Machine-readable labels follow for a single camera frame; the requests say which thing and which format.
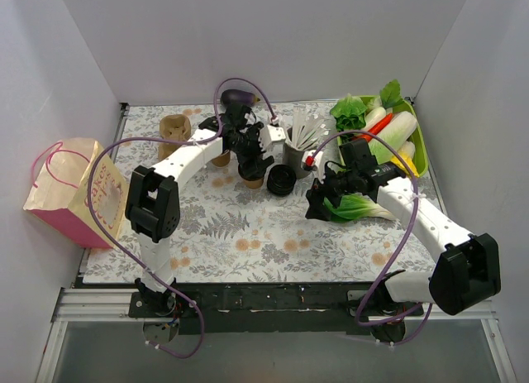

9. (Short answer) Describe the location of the grey holder cup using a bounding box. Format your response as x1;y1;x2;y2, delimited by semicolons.
282;128;311;180

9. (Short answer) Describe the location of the orange carrot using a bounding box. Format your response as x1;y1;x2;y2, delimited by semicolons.
352;113;393;142

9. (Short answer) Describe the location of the stack of paper cups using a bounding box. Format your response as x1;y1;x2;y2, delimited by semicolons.
211;151;231;168

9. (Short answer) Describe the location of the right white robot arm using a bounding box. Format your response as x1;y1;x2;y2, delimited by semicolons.
303;140;501;315

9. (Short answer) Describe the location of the paper bag with pink handles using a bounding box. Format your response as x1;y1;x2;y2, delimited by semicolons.
23;137;128;249

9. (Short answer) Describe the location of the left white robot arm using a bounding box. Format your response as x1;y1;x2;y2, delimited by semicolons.
125;104;285;317

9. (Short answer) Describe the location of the purple cable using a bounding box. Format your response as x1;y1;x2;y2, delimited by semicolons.
85;77;279;358
309;130;435;346

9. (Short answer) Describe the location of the floral table mat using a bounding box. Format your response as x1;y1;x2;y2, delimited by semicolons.
82;100;447;285

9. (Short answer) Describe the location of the green lettuce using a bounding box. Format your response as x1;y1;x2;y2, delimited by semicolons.
330;94;367;132

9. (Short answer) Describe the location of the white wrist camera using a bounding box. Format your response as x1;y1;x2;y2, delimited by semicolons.
302;150;324;172
259;117;286;152

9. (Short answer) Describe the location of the cardboard cup carrier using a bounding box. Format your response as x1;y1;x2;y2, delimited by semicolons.
158;114;191;160

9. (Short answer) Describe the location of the purple eggplant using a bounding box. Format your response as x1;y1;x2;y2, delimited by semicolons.
220;89;260;108

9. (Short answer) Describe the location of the bok choy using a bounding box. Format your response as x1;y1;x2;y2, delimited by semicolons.
324;194;396;223

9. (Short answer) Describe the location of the stack of black lids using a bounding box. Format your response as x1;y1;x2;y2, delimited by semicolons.
266;164;297;197

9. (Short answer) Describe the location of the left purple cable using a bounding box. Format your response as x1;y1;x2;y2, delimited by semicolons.
85;77;279;358

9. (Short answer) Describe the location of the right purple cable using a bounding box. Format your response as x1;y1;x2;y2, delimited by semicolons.
309;130;435;346

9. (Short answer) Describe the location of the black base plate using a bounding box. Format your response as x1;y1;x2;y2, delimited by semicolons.
128;282;415;335

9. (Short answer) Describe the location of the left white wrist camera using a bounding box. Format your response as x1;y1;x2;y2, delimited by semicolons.
259;117;286;152

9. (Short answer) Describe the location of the white radish with leaves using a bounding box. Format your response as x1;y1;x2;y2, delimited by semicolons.
362;79;403;131

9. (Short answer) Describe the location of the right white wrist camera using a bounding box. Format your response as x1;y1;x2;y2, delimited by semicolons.
302;150;324;172

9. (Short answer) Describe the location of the yellow flower vegetable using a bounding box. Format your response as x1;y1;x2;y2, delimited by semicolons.
391;141;419;178

